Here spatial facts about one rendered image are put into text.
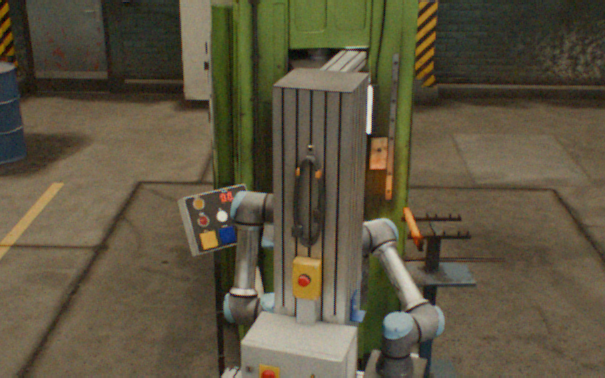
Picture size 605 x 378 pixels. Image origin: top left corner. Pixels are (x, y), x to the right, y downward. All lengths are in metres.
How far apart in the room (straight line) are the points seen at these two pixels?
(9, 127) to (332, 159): 5.82
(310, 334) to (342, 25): 1.80
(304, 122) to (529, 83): 7.94
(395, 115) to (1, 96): 4.68
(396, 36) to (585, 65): 6.55
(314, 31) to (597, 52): 6.84
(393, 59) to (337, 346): 1.86
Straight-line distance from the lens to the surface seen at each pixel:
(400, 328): 2.96
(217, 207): 3.73
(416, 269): 4.06
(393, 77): 3.96
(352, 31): 3.86
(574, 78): 10.31
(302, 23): 3.81
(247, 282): 3.10
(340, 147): 2.35
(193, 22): 9.16
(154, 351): 4.73
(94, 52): 10.20
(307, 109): 2.33
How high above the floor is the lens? 2.62
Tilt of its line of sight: 23 degrees down
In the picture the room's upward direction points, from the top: straight up
